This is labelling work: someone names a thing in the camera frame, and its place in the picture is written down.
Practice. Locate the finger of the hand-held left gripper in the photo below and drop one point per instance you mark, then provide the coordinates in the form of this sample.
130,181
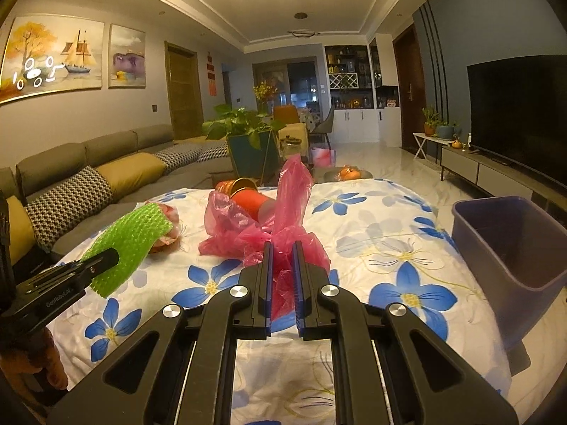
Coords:
104,260

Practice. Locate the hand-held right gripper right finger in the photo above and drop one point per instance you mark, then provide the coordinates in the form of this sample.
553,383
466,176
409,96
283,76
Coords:
296,296

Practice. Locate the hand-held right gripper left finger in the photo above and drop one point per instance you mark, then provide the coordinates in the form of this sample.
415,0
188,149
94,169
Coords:
269,296

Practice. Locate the green foam net sleeve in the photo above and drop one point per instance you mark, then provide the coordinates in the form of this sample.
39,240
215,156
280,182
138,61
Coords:
133,243

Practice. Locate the red white snack wrapper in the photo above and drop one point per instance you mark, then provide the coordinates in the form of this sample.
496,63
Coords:
170,239

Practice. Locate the pink plastic bag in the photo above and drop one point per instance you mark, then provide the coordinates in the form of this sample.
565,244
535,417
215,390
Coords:
292,203

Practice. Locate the red paper cup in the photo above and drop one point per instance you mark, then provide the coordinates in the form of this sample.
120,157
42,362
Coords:
250,201

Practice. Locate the grey plastic bin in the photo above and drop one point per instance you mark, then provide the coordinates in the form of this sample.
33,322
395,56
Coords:
514,248

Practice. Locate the person's left hand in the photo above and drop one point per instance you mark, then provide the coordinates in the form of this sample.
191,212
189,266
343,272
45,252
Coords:
53,363

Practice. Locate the large houndstooth cushion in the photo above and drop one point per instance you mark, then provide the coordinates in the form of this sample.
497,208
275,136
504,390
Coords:
66,208

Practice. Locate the yellow cushion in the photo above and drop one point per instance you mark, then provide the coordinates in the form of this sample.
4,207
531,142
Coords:
17,230
130,172

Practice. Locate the blue floral tablecloth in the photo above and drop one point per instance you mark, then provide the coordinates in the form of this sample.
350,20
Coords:
385,230

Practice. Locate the grey sectional sofa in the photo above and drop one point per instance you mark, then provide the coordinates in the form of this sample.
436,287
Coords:
115,146

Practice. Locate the plate of oranges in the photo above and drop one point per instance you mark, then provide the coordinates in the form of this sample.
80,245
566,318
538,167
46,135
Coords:
349,172

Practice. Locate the dark coffee table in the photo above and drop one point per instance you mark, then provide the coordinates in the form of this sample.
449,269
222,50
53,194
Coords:
367,175

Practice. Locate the pink gift bag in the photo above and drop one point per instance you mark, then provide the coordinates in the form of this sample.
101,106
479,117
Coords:
322,157

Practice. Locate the potted plant in teal pot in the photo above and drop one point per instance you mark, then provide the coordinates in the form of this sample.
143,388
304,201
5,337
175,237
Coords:
248,150

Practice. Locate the grey dining chair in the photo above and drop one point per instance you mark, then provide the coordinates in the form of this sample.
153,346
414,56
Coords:
325,124

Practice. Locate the orange dining chair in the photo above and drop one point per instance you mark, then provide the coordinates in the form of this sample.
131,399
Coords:
285,115

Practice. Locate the light wooden door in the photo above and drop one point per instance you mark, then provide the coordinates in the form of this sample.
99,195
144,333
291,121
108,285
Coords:
182,93

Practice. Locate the white display cabinet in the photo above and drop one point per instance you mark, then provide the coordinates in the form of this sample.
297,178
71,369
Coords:
354,119

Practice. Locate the yellow flower bouquet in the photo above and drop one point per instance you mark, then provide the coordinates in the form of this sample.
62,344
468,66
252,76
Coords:
265,90

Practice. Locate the white side table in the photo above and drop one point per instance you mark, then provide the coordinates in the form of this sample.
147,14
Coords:
429,139

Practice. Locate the plant in orange pot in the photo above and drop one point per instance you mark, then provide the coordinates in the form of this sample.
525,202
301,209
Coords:
429,126

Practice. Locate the small orange teapot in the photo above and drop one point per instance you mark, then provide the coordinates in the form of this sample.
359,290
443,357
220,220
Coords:
456,144

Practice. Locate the plant in blue pot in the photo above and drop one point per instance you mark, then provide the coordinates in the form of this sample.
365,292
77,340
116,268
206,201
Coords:
445,132

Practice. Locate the grey television cabinet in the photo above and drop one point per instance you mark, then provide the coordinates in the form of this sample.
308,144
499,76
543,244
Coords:
487,172

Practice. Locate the dark wooden door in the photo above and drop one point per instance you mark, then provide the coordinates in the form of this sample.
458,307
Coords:
409,88

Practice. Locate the black flat television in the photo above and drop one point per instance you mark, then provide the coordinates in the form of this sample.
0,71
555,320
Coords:
518,110

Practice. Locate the purple wall painting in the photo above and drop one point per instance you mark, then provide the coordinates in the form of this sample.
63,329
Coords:
127,55

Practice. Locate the sailboat wall painting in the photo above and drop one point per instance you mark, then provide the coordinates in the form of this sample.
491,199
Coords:
53,57

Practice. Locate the red wall hanging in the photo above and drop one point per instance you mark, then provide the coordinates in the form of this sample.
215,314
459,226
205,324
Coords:
211,75

